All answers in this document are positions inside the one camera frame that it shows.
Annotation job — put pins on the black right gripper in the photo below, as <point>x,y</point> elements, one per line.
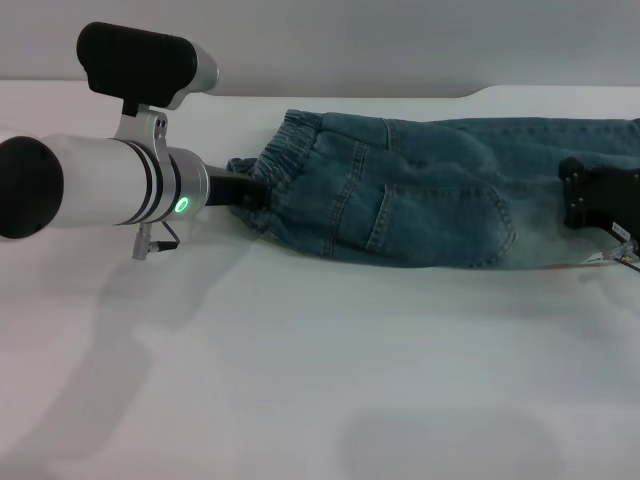
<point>605,197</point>

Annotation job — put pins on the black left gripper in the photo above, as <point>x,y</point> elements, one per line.
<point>232,190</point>

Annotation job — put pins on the blue denim shorts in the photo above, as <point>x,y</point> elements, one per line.
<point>400,200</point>

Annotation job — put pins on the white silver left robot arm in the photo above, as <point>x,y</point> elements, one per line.
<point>95,185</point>

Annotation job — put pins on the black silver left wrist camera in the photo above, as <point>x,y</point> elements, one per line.
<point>135,65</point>

